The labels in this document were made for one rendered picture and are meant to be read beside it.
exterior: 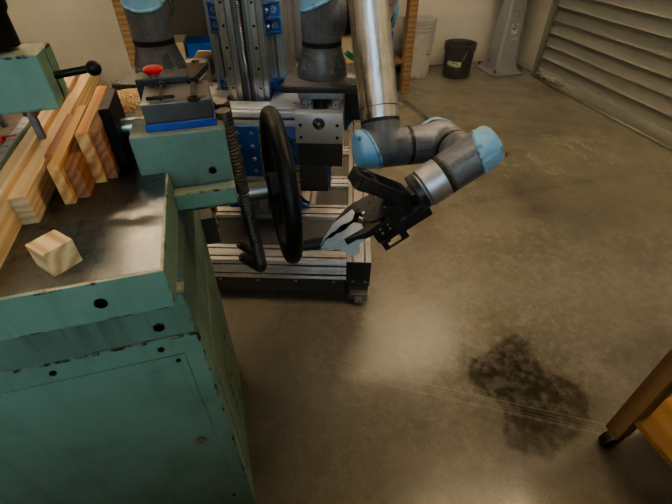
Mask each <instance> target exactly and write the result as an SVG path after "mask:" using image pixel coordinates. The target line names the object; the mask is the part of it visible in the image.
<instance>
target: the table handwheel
mask: <svg viewBox="0 0 672 504"><path fill-rule="evenodd" d="M259 125H260V141H261V150H262V158H263V166H264V173H265V176H264V180H258V181H251V182H248V185H249V190H250V191H249V194H250V195H249V196H248V197H250V199H249V200H251V201H258V200H265V199H268V202H269V203H270V207H271V212H272V217H273V222H274V226H275V230H276V235H277V238H278V242H279V246H280V249H281V252H282V254H283V257H284V258H285V260H286V261H287V262H288V263H290V264H295V263H297V262H299V261H300V259H301V257H302V253H303V222H302V211H301V203H300V195H299V188H298V182H297V176H296V170H295V165H294V160H293V155H292V151H291V147H290V143H289V139H288V135H287V132H286V128H285V125H284V122H283V119H282V117H281V115H280V113H279V111H278V110H277V109H276V108H275V107H274V106H271V105H267V106H265V107H263V108H262V110H261V112H260V120H259ZM237 197H238V202H237V203H230V204H223V205H217V206H210V207H203V208H197V209H190V210H184V211H185V212H186V211H193V210H199V209H206V208H212V207H219V206H226V205H232V204H239V203H240V202H241V201H240V199H241V198H240V197H239V194H237Z"/></svg>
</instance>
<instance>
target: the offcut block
mask: <svg viewBox="0 0 672 504"><path fill-rule="evenodd" d="M25 247H26V248H27V250H28V251H29V253H30V254H31V256H32V258H33V259H34V261H35V262H36V264H37V266H39V267H40V268H42V269H43V270H45V271H46V272H48V273H49V274H51V275H53V276H54V277H56V276H58V275H59V274H61V273H63V272H64V271H66V270H68V269H69V268H71V267H73V266H74V265H76V264H78V263H79V262H81V261H82V260H83V259H82V257H81V256H80V254H79V252H78V250H77V248H76V246H75V244H74V242H73V240H72V239H71V238H69V237H67V236H65V235H64V234H62V233H60V232H58V231H56V230H52V231H50V232H48V233H46V234H44V235H42V236H41V237H39V238H37V239H35V240H33V241H31V242H29V243H27V244H25Z"/></svg>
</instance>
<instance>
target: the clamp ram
mask: <svg viewBox="0 0 672 504"><path fill-rule="evenodd" d="M98 112H99V115H100V118H101V120H102V123H103V126H104V128H105V131H106V134H107V136H108V139H109V142H110V144H111V147H112V149H113V152H114V155H115V157H116V160H117V163H118V165H119V167H128V166H129V165H130V160H131V155H132V148H131V145H130V142H129V136H130V131H131V127H132V123H133V122H134V121H141V120H144V116H141V117H132V118H126V116H125V113H124V110H123V107H122V104H121V101H120V98H119V95H118V92H117V90H116V89H115V88H114V89H106V91H105V94H104V96H103V99H102V101H101V104H100V106H99V108H98Z"/></svg>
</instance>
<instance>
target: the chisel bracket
mask: <svg viewBox="0 0 672 504"><path fill-rule="evenodd" d="M58 70H60V68H59V65H58V63H57V60H56V58H55V55H54V53H53V50H52V48H51V46H50V44H49V43H48V42H35V43H21V44H20V45H19V46H16V47H13V48H10V49H5V50H0V115H2V114H13V113H22V114H23V116H24V117H28V118H29V117H34V116H37V115H38V114H39V112H38V111H44V110H55V109H59V108H60V107H61V105H62V104H63V102H64V100H65V99H66V97H67V95H68V94H69V89H68V87H67V85H66V82H65V80H64V78H60V79H55V77H54V74H53V72H54V71H58Z"/></svg>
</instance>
